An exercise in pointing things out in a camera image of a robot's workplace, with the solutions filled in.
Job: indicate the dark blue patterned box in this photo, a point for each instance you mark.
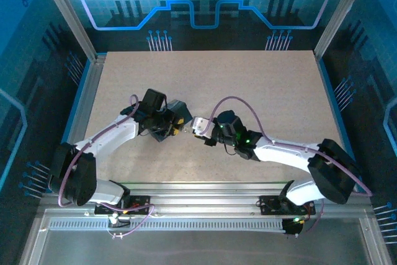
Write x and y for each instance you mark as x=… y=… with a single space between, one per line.
x=181 y=108

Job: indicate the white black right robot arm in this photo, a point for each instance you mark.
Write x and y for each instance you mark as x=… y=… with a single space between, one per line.
x=279 y=153

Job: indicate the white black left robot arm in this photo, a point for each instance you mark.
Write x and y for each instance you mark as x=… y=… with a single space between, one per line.
x=118 y=134

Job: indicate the blue edge strip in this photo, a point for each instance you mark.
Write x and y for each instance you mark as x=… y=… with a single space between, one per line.
x=330 y=91
x=81 y=83

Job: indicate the grey metal lower tray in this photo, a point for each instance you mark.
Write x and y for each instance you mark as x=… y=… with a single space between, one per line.
x=201 y=246

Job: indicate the black base connector housing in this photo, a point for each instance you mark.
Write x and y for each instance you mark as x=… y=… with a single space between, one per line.
x=293 y=226

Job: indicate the aluminium frame cross beam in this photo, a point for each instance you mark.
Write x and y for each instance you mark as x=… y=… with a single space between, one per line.
x=201 y=200

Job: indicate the aluminium side rail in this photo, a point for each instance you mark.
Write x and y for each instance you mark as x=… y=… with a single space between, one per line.
x=87 y=97

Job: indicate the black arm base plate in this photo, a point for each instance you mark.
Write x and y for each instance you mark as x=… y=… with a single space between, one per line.
x=270 y=205
x=139 y=204

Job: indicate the aluminium frame post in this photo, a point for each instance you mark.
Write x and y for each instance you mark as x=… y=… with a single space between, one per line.
x=341 y=13
x=71 y=20

